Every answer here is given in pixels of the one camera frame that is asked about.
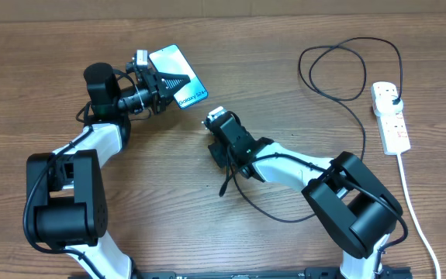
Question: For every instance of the white power strip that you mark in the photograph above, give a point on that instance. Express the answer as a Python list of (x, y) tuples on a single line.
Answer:
[(392, 128)]

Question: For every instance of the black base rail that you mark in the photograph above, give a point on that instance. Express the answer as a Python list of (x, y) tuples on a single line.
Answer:
[(238, 274)]

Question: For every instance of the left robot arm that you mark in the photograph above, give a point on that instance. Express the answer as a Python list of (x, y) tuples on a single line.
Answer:
[(65, 210)]

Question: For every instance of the white charger adapter plug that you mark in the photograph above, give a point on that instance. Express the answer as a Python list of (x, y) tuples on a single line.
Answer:
[(385, 106)]

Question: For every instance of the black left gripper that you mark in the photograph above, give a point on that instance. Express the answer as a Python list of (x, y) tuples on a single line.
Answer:
[(156, 81)]

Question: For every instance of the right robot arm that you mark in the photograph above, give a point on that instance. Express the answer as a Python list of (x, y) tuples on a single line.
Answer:
[(358, 212)]

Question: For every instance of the blue Galaxy smartphone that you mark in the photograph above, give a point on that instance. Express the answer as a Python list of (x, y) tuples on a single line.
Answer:
[(171, 60)]

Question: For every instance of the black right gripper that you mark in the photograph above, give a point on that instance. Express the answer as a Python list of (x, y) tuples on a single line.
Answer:
[(219, 153)]

